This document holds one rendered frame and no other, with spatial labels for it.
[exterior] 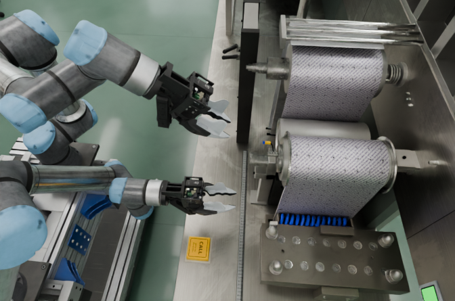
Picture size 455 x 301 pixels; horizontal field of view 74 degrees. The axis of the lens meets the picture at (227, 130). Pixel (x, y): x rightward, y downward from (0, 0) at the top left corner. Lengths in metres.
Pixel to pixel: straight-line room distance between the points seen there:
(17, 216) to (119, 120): 1.93
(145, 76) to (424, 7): 0.73
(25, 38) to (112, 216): 1.23
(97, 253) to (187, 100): 1.44
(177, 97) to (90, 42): 0.18
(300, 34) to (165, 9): 2.89
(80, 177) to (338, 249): 0.77
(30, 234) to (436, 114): 0.91
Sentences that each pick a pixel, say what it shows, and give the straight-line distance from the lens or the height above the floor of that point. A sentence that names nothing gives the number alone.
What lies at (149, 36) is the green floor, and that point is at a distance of 3.31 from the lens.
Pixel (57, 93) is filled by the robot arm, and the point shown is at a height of 1.53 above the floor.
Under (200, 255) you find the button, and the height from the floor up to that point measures 0.92.
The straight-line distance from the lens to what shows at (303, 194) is 0.87.
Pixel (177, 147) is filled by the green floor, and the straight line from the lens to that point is 2.33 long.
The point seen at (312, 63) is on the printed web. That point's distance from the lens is 0.85.
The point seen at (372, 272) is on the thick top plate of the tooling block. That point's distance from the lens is 1.01.
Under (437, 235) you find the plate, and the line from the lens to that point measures 0.85.
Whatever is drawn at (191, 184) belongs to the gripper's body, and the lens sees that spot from 0.88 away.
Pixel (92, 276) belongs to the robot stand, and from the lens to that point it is 1.90.
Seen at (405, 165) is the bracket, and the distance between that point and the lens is 0.87.
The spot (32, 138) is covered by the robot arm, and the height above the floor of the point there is 1.04.
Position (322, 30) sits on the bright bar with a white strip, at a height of 1.45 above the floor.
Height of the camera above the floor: 1.95
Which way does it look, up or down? 55 degrees down
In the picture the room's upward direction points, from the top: straight up
